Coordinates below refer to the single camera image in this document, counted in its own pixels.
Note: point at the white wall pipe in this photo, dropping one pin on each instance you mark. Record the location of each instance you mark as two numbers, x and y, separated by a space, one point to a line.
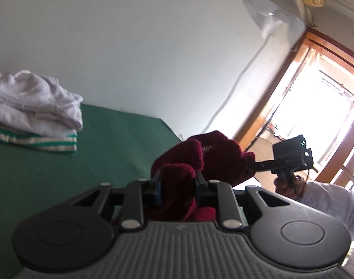
238 84

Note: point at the person's right forearm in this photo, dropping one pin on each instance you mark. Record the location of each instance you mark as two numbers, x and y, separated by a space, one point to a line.
328 203

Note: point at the green striped folded garment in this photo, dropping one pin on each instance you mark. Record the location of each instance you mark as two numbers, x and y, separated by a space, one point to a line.
34 142

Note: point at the wooden door frame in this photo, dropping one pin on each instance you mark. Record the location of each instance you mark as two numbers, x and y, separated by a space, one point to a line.
281 98

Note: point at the green tablecloth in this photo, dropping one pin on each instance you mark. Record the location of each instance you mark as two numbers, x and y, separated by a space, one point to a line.
107 151

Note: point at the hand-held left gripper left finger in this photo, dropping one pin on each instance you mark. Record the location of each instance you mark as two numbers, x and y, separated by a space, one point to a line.
158 190

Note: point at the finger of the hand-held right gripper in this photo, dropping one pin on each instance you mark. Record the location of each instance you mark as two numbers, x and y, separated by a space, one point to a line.
261 165

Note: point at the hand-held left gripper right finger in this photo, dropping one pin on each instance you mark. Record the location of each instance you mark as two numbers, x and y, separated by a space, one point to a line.
203 193

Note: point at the white folded garment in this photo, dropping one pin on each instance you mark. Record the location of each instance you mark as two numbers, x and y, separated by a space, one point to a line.
28 101

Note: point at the white air conditioner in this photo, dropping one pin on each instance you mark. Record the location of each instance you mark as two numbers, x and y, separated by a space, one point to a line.
270 3

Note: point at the person's right hand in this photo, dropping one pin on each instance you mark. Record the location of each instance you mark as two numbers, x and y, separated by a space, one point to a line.
299 184

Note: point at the dark red knit sweater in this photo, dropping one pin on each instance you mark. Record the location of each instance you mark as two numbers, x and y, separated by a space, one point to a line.
217 154

